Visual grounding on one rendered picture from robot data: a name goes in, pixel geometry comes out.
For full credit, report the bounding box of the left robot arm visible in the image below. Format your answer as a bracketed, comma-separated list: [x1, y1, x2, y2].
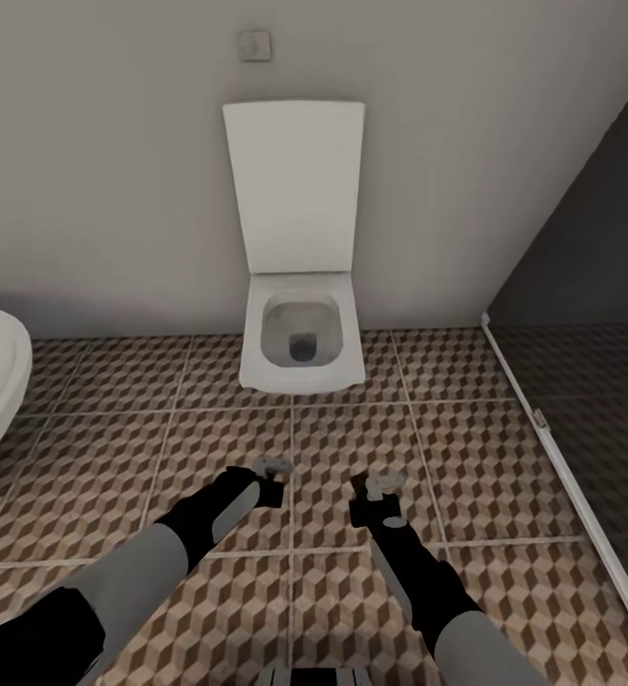
[0, 457, 294, 686]

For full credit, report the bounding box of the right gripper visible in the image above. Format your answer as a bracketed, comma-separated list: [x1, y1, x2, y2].
[349, 494, 401, 530]

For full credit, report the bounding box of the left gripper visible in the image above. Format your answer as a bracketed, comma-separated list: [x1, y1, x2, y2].
[255, 476, 284, 508]

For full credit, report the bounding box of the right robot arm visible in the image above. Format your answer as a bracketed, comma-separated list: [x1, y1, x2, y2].
[349, 474, 553, 686]

